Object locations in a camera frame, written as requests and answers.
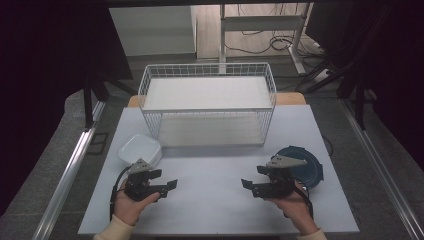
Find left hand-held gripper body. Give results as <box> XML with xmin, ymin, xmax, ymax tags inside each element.
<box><xmin>123</xmin><ymin>158</ymin><xmax>169</xmax><ymax>202</ymax></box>

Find black metal stand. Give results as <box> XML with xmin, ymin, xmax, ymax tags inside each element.
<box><xmin>81</xmin><ymin>71</ymin><xmax>138</xmax><ymax>132</ymax></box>
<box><xmin>295</xmin><ymin>49</ymin><xmax>378</xmax><ymax>131</ymax></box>

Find dark curtain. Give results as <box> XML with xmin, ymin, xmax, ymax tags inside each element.
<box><xmin>304</xmin><ymin>0</ymin><xmax>424</xmax><ymax>172</ymax></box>
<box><xmin>0</xmin><ymin>0</ymin><xmax>135</xmax><ymax>217</ymax></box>

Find dark blue round container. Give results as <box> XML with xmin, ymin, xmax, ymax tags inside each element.
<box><xmin>270</xmin><ymin>145</ymin><xmax>325</xmax><ymax>190</ymax></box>

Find black floor cables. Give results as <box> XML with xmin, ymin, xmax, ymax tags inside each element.
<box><xmin>223</xmin><ymin>3</ymin><xmax>326</xmax><ymax>59</ymax></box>

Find white desk frame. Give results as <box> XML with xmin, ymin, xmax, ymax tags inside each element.
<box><xmin>218</xmin><ymin>2</ymin><xmax>314</xmax><ymax>76</ymax></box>

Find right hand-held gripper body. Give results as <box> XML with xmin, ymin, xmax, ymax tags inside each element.
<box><xmin>251</xmin><ymin>154</ymin><xmax>308</xmax><ymax>200</ymax></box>

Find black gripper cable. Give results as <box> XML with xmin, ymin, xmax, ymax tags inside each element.
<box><xmin>293</xmin><ymin>180</ymin><xmax>315</xmax><ymax>220</ymax></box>
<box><xmin>109</xmin><ymin>165</ymin><xmax>133</xmax><ymax>222</ymax></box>

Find white square lidded container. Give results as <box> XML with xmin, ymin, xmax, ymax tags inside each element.
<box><xmin>117</xmin><ymin>133</ymin><xmax>164</xmax><ymax>166</ymax></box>

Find white wire storage rack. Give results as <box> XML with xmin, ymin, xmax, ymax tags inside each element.
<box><xmin>137</xmin><ymin>62</ymin><xmax>278</xmax><ymax>148</ymax></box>

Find person's right hand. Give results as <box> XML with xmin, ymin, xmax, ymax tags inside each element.
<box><xmin>265</xmin><ymin>181</ymin><xmax>320</xmax><ymax>236</ymax></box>

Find wooden table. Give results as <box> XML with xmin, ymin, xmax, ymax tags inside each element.
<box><xmin>127</xmin><ymin>92</ymin><xmax>307</xmax><ymax>108</ymax></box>

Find silver metal rail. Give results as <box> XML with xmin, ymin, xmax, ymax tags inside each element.
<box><xmin>339</xmin><ymin>99</ymin><xmax>424</xmax><ymax>240</ymax></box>
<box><xmin>31</xmin><ymin>101</ymin><xmax>107</xmax><ymax>240</ymax></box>

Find person's left hand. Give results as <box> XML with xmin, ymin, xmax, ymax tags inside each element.
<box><xmin>113</xmin><ymin>178</ymin><xmax>162</xmax><ymax>227</ymax></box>

